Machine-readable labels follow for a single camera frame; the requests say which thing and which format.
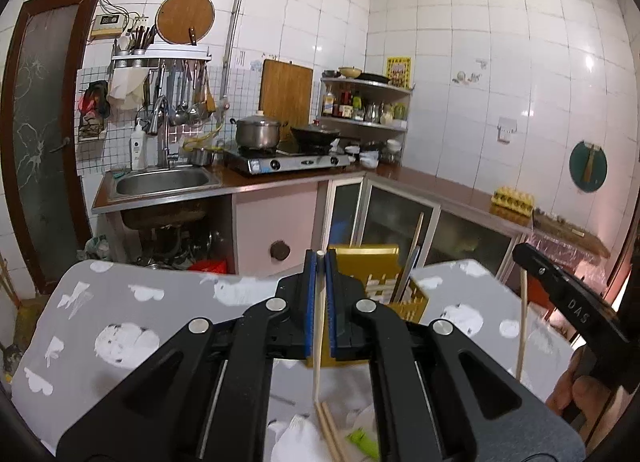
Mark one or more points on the metal corner shelf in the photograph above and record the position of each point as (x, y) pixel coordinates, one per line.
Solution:
(370, 124)

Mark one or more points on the yellow wall picture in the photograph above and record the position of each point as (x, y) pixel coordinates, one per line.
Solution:
(398, 72)

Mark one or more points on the black flat pan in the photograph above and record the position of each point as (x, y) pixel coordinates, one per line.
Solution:
(374, 77)

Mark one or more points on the beige bowl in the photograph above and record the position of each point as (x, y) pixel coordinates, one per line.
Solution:
(350, 71)

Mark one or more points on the white wall socket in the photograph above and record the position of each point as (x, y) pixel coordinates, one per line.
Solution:
(506, 130)

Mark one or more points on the glass jar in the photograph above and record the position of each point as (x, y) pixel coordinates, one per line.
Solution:
(392, 152)

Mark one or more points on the wall stickers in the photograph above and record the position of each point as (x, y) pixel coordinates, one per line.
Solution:
(470, 74)

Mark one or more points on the row of hanging ladles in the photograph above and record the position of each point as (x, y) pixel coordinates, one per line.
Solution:
(182, 96)

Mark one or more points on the white small bowls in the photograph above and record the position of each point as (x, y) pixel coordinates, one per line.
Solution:
(362, 155)

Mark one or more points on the pink plastic sheet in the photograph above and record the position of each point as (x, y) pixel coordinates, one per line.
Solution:
(565, 254)

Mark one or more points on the person's right hand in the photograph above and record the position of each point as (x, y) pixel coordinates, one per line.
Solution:
(585, 392)

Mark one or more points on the grey bear print tablecloth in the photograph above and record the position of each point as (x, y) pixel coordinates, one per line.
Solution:
(100, 312)

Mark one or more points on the small steel saucepan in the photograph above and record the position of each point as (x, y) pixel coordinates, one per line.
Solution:
(200, 156)

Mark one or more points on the steel pot with lid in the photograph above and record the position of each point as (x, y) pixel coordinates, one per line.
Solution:
(257, 134)

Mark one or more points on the leaning wooden sticks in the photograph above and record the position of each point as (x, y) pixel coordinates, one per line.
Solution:
(7, 282)

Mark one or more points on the white hanging cloth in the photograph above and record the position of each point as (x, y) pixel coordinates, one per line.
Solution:
(127, 89)

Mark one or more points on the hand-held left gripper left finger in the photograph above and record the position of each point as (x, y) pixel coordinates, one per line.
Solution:
(311, 307)

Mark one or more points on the red and black hanging bag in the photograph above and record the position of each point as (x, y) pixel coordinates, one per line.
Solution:
(94, 111)

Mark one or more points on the rectangular wooden cutting board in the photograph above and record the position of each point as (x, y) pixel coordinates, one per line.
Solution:
(286, 91)

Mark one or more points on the white wall timer box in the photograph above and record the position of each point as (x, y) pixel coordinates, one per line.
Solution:
(107, 25)

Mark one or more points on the white soap bottle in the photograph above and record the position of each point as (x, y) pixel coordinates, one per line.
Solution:
(137, 149)

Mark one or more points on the steel kitchen sink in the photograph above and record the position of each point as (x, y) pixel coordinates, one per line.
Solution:
(162, 181)

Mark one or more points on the round wooden board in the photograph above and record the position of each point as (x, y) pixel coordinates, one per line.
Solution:
(184, 16)

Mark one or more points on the black wok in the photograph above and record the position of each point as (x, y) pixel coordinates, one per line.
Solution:
(315, 135)

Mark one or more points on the green round wall board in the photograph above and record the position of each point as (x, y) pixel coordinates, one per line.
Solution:
(579, 171)

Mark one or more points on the steel kitchen faucet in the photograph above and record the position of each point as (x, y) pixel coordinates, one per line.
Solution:
(161, 136)

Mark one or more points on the yellow perforated utensil holder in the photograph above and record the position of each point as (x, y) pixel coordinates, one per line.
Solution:
(370, 262)

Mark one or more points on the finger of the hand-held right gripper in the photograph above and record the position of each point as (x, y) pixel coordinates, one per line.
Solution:
(560, 287)

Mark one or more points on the metal wall utensil rack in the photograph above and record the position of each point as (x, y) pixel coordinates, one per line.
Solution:
(160, 55)

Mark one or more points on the brown frosted glass door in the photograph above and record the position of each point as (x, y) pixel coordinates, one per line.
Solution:
(40, 141)

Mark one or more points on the steel gas stove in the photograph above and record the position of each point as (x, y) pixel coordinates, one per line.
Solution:
(285, 161)

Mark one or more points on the row of condiment bottles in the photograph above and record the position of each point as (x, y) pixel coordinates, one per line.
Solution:
(360, 106)

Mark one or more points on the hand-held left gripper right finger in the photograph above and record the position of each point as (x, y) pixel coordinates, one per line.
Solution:
(331, 307)

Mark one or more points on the yellow egg tray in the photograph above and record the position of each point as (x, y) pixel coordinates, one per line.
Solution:
(512, 198)

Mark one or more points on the red bucket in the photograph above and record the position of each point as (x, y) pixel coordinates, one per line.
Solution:
(210, 266)

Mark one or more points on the brown kitchen counter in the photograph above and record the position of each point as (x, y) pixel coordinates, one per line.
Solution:
(450, 192)

